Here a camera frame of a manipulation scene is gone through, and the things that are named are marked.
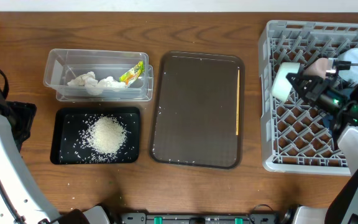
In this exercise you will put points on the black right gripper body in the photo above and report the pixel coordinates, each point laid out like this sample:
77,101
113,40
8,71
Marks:
327,99

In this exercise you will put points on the mint green bowl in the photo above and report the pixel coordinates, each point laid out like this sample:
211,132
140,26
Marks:
281,87

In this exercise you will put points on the pink plastic cup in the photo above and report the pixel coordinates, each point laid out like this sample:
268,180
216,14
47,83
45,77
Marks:
322,67

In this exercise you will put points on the light blue small bowl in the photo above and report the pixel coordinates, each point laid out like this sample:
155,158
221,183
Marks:
350,75

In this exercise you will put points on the wooden chopstick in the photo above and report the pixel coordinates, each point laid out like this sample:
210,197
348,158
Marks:
237,102

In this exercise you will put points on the green yellow snack wrapper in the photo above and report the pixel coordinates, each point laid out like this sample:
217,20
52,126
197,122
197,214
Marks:
132,75

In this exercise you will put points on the white rice pile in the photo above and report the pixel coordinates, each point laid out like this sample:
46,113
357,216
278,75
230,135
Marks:
106,135

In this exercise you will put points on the white tissue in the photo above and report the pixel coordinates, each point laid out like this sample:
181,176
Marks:
94,86

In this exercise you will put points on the dark blue plate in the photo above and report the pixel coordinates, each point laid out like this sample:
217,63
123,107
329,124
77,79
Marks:
338,119

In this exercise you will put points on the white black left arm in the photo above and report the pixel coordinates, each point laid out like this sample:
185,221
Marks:
21,200

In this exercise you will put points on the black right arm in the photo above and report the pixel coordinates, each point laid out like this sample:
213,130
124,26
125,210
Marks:
344,208

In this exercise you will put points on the grey dishwasher rack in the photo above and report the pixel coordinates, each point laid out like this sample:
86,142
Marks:
294,138

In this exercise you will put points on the dark brown serving tray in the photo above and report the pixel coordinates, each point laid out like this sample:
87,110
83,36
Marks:
195,111

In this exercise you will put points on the clear plastic bin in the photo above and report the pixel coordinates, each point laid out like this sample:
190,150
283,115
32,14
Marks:
64,65

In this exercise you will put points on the black rectangular tray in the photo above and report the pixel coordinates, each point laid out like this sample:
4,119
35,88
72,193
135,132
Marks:
67,137

